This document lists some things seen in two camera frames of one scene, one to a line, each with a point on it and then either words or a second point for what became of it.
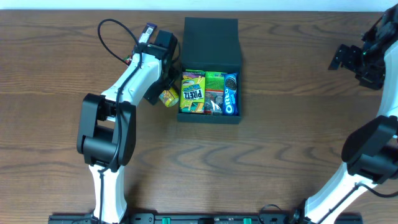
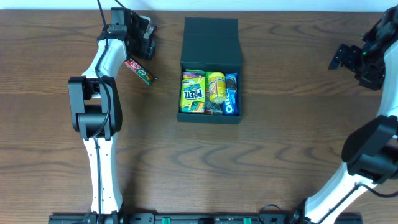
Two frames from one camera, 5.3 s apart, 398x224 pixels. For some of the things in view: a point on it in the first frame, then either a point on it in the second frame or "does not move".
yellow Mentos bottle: [169, 98] → [217, 91]
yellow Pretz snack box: [193, 91] does not move
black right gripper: [352, 59] does not move
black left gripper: [168, 83] → [146, 45]
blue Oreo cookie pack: [230, 94] does not move
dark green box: [211, 44] does not move
